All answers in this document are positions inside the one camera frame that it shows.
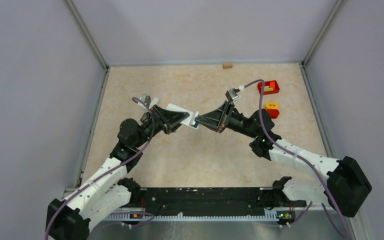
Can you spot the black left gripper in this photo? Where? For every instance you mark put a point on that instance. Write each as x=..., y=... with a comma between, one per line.
x=174, y=118

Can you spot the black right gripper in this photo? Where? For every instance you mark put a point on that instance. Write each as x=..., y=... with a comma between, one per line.
x=218, y=120

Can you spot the white remote control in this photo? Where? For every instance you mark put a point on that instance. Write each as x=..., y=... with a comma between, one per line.
x=189, y=117

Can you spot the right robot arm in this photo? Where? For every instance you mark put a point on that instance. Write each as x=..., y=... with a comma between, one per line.
x=341, y=183

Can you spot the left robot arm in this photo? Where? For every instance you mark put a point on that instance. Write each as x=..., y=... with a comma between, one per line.
x=75, y=216

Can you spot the small wooden block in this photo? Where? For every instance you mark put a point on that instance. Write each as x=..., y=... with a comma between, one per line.
x=227, y=65

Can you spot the yellow block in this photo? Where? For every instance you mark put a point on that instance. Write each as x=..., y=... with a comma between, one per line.
x=271, y=106

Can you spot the red block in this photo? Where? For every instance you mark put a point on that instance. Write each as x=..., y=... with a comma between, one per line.
x=273, y=113

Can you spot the red bin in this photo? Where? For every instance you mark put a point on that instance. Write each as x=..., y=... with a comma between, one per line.
x=268, y=87

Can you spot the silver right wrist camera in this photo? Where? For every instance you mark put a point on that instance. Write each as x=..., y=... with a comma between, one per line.
x=233, y=94

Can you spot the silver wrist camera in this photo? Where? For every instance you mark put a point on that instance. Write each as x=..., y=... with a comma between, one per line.
x=147, y=102
x=233, y=94

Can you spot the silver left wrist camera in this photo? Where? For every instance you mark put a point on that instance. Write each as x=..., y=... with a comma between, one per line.
x=147, y=102

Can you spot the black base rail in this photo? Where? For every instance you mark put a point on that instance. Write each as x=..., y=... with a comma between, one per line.
x=206, y=201

